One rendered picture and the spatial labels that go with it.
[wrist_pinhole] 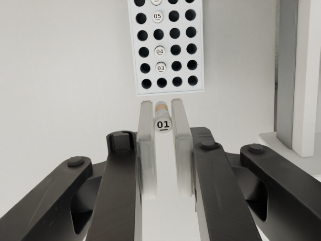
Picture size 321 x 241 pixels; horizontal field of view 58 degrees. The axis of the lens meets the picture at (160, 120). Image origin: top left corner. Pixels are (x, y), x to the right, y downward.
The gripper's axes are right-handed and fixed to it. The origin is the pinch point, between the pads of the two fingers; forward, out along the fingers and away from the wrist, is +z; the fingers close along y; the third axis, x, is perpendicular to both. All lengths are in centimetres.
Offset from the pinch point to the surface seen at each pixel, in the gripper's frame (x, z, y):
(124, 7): 8.6, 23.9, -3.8
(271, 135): -7.0, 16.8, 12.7
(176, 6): 8.0, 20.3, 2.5
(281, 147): -7.0, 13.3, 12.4
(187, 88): -1.5, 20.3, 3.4
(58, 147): -9.7, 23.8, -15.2
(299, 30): 4.9, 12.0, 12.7
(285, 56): 2.4, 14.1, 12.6
